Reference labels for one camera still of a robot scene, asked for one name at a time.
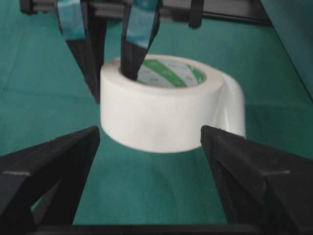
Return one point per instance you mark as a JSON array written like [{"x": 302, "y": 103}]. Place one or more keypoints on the white duct tape roll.
[{"x": 164, "y": 110}]

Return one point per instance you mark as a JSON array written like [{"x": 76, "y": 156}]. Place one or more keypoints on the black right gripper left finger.
[{"x": 43, "y": 184}]

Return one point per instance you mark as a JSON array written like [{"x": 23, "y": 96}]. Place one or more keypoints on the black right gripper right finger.
[{"x": 258, "y": 184}]

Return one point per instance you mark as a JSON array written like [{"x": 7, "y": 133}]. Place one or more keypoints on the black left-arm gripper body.
[{"x": 185, "y": 11}]

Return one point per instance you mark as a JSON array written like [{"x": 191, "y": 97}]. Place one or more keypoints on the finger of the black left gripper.
[
  {"x": 84, "y": 34},
  {"x": 140, "y": 26}
]

